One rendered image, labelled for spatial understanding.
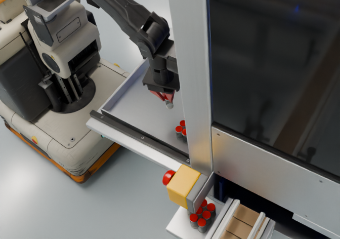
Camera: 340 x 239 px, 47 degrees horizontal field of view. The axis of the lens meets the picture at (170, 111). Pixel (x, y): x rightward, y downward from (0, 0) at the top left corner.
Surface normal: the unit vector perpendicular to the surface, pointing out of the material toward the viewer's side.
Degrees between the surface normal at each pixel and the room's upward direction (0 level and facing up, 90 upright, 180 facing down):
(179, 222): 0
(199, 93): 90
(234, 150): 90
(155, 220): 0
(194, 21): 90
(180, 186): 0
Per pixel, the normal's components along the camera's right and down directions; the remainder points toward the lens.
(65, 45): 0.00, -0.54
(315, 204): -0.54, 0.70
